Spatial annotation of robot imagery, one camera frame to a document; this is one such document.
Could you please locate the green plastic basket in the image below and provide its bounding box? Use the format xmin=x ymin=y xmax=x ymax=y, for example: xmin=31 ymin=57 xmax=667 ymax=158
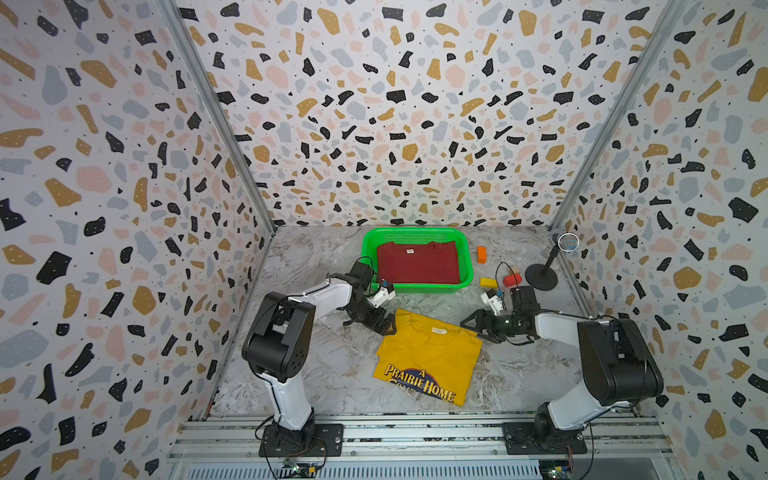
xmin=361 ymin=226 xmax=474 ymax=294

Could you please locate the red t-shirt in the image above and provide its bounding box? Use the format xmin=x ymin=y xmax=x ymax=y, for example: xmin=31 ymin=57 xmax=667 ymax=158
xmin=376 ymin=242 xmax=460 ymax=284

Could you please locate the yellow printed t-shirt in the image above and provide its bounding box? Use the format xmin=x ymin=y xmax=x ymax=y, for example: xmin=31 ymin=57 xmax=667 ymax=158
xmin=373 ymin=309 xmax=483 ymax=407

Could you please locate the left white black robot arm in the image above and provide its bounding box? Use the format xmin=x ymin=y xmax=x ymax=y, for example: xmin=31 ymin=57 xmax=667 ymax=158
xmin=242 ymin=260 xmax=396 ymax=446

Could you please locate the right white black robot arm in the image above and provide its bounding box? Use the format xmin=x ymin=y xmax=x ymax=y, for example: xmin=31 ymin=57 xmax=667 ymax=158
xmin=460 ymin=286 xmax=664 ymax=439

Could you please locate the red wooden block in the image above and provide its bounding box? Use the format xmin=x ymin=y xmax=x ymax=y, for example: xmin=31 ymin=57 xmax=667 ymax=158
xmin=502 ymin=273 xmax=522 ymax=288

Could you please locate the black stand with round gauge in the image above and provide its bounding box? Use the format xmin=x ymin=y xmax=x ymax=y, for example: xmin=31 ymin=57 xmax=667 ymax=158
xmin=524 ymin=232 xmax=580 ymax=291

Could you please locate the yellow wooden block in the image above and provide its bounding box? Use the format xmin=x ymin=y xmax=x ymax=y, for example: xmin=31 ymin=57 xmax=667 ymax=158
xmin=479 ymin=277 xmax=498 ymax=289

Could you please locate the right green circuit board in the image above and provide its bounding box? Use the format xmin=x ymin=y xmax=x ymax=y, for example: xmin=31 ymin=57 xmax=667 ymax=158
xmin=539 ymin=460 xmax=573 ymax=480

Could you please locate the green circuit board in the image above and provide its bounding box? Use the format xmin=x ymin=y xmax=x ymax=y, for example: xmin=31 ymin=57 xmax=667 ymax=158
xmin=282 ymin=458 xmax=321 ymax=479
xmin=539 ymin=460 xmax=573 ymax=480

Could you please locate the left green circuit board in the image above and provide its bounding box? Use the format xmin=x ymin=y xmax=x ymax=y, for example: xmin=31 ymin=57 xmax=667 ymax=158
xmin=282 ymin=458 xmax=321 ymax=479

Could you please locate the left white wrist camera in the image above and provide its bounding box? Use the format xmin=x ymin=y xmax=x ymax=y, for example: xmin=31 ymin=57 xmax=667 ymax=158
xmin=368 ymin=281 xmax=396 ymax=308

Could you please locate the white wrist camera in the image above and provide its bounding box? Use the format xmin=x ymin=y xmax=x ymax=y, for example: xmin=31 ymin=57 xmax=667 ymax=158
xmin=368 ymin=281 xmax=396 ymax=308
xmin=481 ymin=289 xmax=505 ymax=316

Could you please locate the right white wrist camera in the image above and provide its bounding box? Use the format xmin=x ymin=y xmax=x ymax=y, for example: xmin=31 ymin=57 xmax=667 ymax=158
xmin=481 ymin=289 xmax=505 ymax=316

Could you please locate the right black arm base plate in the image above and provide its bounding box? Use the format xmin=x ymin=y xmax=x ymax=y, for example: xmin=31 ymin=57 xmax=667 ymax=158
xmin=501 ymin=422 xmax=588 ymax=456

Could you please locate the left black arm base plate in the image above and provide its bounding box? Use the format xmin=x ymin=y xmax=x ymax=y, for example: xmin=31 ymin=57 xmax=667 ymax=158
xmin=259 ymin=423 xmax=344 ymax=458

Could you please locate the aluminium rail frame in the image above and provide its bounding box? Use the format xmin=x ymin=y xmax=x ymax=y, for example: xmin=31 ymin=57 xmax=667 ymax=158
xmin=169 ymin=411 xmax=684 ymax=479

